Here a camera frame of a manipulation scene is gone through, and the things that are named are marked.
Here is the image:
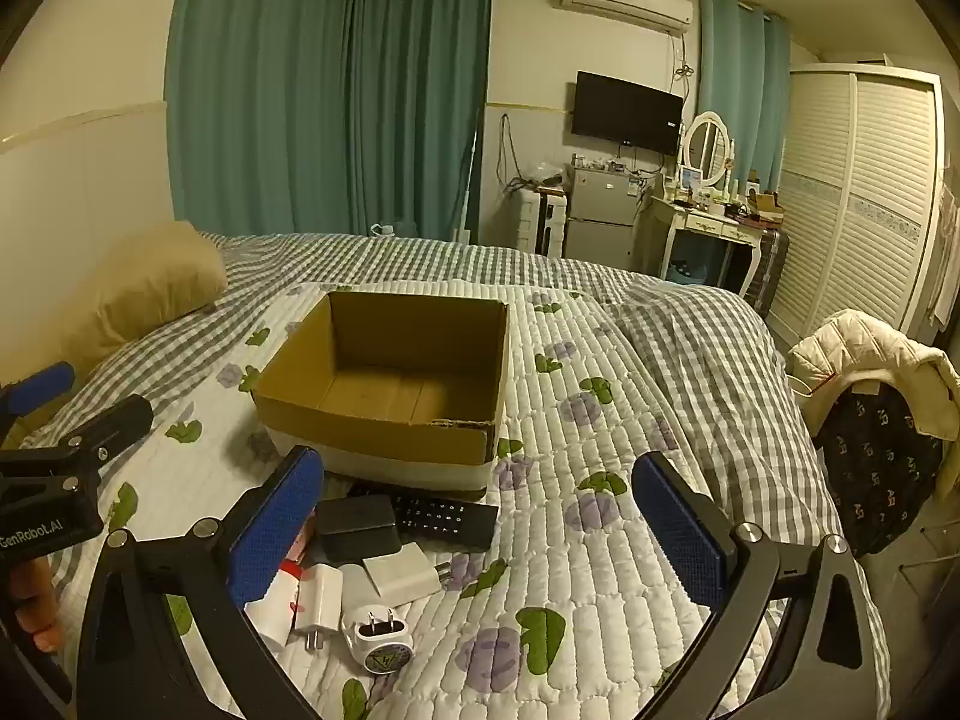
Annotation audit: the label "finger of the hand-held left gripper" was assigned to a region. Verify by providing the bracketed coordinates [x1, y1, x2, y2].
[34, 394, 155, 478]
[0, 361, 76, 421]

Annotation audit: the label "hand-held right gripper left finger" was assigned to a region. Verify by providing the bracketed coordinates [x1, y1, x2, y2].
[75, 446, 327, 720]

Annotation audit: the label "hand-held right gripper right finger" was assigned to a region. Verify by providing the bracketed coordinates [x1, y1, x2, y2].
[632, 452, 891, 720]

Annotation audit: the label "white bottle with red cap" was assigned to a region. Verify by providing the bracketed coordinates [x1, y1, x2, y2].
[244, 525, 312, 653]

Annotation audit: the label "black power adapter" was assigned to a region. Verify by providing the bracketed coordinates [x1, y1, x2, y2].
[313, 495, 404, 563]

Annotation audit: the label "small white charger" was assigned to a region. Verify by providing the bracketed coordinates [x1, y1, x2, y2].
[292, 562, 344, 652]

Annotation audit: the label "black remote control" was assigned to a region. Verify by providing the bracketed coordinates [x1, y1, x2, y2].
[346, 481, 501, 552]

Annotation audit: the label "brown cardboard box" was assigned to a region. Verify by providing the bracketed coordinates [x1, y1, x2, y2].
[251, 289, 512, 500]

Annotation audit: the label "person's left hand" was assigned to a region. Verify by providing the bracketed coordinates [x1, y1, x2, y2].
[13, 556, 62, 653]

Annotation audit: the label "white flower print quilt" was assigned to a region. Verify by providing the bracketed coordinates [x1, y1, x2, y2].
[56, 281, 833, 720]

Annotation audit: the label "beige pillow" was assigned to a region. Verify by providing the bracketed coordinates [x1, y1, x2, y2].
[64, 221, 228, 383]

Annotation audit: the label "black printed bag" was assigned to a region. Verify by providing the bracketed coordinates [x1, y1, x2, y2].
[814, 382, 946, 556]

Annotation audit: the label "white puffer jacket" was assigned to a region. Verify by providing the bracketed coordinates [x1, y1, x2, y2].
[787, 309, 960, 458]

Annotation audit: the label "dark suitcase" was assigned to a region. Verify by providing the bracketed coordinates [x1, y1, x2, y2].
[750, 229, 790, 316]

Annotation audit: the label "white dressing table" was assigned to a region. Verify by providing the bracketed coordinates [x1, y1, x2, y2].
[646, 191, 785, 297]

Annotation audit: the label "silver small fridge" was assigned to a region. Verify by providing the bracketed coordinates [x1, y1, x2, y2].
[564, 165, 647, 271]

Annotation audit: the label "white ribbed suitcase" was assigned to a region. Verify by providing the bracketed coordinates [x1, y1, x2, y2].
[517, 186, 567, 256]

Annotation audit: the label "teal curtain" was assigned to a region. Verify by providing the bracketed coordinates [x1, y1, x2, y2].
[346, 0, 494, 245]
[697, 0, 792, 200]
[166, 0, 355, 241]

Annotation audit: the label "hanging white towels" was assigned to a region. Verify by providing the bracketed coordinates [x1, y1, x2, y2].
[926, 172, 960, 331]

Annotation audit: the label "white slatted wardrobe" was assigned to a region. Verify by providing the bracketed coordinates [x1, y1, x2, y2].
[769, 60, 944, 346]

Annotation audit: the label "white oval mirror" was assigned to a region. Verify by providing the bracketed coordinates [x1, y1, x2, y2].
[681, 111, 737, 192]

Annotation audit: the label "white standing pole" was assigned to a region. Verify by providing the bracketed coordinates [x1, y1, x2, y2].
[456, 109, 481, 245]

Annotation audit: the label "white air conditioner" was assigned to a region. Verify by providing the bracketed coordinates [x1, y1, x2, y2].
[559, 0, 695, 35]

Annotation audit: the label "black wall television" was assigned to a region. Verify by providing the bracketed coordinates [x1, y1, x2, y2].
[571, 70, 685, 155]

